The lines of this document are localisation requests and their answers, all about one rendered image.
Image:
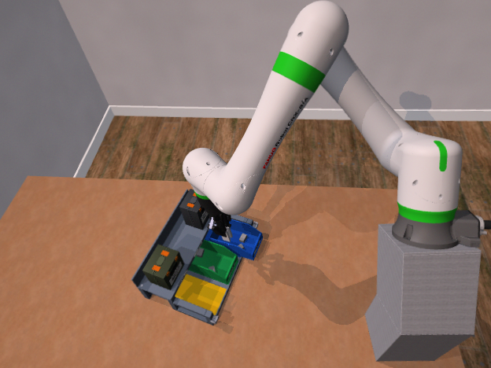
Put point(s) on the green bin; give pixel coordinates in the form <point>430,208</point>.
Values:
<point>218,256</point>

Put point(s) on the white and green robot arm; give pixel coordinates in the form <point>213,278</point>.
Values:
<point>428,167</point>

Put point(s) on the blue bin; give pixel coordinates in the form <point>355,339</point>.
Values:
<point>251,244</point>

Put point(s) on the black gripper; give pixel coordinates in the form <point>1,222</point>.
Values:
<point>222,226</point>

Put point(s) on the grey metal shelf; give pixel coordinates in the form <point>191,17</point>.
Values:
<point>198,294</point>

